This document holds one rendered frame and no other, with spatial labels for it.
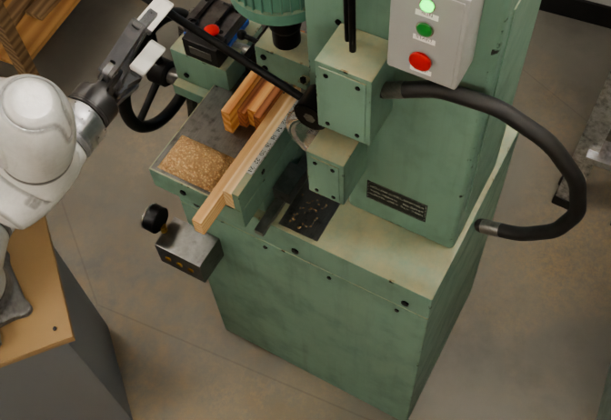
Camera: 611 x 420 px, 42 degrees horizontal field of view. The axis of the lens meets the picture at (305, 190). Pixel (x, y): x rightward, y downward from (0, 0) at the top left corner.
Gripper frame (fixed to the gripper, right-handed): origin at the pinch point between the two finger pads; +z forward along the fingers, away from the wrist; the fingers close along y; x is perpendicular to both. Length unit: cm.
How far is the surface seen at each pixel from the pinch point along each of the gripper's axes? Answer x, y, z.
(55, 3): 70, -130, 60
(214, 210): -24.2, -15.5, -16.1
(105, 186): 16, -130, 14
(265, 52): -16.2, -4.3, 10.4
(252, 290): -39, -65, -9
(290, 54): -20.4, -2.1, 11.6
